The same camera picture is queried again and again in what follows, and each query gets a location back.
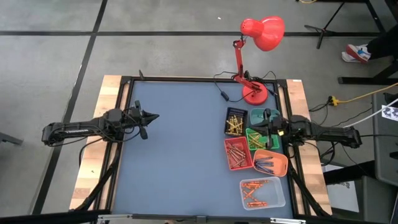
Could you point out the green slotted basket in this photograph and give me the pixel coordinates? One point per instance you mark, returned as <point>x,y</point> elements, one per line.
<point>275,144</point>

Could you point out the red desk lamp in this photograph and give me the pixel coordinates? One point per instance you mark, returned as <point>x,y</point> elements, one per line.
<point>264,31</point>

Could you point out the black stand base bar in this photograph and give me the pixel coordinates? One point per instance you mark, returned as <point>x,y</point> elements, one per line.
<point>363,80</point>

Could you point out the person's shoe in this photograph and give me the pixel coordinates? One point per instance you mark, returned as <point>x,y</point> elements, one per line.
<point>357,53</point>

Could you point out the person's leg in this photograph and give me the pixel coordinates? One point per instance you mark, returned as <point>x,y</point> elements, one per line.
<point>384,43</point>

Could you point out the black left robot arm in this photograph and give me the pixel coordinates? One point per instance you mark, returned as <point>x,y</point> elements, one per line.
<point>81,129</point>

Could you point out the yellow connector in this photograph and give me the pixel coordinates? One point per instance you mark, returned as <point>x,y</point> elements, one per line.
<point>334,100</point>

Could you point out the grey floor stand foot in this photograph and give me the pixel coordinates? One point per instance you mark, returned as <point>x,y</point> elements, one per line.
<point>9,138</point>

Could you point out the red slotted basket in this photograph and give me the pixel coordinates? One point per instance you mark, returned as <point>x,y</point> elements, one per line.
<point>226,146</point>

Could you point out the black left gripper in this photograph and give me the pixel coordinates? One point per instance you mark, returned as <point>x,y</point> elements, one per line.
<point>133,119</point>

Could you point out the grey equipment cart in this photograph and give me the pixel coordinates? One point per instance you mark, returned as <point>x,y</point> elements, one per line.
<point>385,149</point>

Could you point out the orange crayon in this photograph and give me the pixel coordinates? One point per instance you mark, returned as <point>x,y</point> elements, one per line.
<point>256,181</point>
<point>252,185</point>
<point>256,203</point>
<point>248,193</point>

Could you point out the blue crayon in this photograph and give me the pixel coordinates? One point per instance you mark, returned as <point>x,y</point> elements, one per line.
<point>265,170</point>

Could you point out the black tripod stand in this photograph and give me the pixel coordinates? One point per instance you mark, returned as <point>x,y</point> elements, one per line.
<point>323,31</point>

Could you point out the orange plastic bin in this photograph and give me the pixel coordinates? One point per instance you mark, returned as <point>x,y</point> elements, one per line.
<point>280,161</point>

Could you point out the black slotted basket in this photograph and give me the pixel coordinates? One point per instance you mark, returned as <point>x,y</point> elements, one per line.
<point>241,111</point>

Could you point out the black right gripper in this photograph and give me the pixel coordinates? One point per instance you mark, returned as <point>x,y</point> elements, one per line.
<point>281,126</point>

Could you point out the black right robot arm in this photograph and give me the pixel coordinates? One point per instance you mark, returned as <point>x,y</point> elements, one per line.
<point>326,132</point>

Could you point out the yellow-green crayon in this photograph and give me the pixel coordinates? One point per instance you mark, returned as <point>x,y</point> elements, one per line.
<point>255,139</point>
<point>253,136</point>
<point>257,143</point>

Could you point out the yellow crayon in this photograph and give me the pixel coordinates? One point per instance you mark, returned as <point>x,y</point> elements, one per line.
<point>237,122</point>
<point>241,124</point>
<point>230,124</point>
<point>233,130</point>
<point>234,122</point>
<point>236,119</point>
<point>234,126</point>

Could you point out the clear plastic bin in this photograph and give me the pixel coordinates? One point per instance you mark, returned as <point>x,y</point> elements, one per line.
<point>275,193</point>

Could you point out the teal plastic bin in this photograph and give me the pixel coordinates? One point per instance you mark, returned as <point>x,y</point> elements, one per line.
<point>256,113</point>

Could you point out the printed marker sheet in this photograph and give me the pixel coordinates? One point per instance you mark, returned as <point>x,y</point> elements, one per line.
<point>390,112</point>

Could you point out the purple crayon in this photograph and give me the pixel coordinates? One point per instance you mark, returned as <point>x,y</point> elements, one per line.
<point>263,166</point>
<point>264,163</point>
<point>264,159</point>

